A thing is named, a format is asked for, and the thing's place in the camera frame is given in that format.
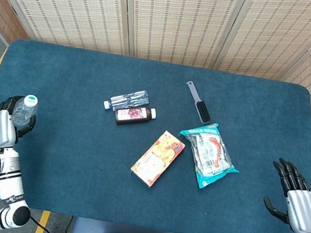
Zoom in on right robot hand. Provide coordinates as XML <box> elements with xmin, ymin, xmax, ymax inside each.
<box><xmin>258</xmin><ymin>156</ymin><xmax>311</xmax><ymax>233</ymax></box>

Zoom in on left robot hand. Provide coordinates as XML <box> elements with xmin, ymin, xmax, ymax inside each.
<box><xmin>0</xmin><ymin>92</ymin><xmax>40</xmax><ymax>153</ymax></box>

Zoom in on transparent water bottle green-white cap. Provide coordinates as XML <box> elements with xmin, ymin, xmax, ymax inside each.
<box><xmin>10</xmin><ymin>92</ymin><xmax>41</xmax><ymax>130</ymax></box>

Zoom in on dark brown drink bottle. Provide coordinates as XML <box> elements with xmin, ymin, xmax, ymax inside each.
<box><xmin>113</xmin><ymin>101</ymin><xmax>158</xmax><ymax>132</ymax></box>

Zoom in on clear crumpled bottle white cap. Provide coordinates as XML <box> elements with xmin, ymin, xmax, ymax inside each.
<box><xmin>102</xmin><ymin>83</ymin><xmax>152</xmax><ymax>117</ymax></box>

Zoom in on teal table cloth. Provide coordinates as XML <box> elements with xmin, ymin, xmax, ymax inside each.
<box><xmin>0</xmin><ymin>34</ymin><xmax>311</xmax><ymax>233</ymax></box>

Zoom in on teal snack bag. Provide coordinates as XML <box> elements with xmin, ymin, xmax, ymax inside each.
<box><xmin>170</xmin><ymin>117</ymin><xmax>247</xmax><ymax>195</ymax></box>

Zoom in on grey brush black bristles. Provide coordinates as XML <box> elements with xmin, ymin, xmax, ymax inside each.
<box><xmin>180</xmin><ymin>80</ymin><xmax>217</xmax><ymax>126</ymax></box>

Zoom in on orange biscuit box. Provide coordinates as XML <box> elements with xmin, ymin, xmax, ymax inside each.
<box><xmin>128</xmin><ymin>125</ymin><xmax>188</xmax><ymax>192</ymax></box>

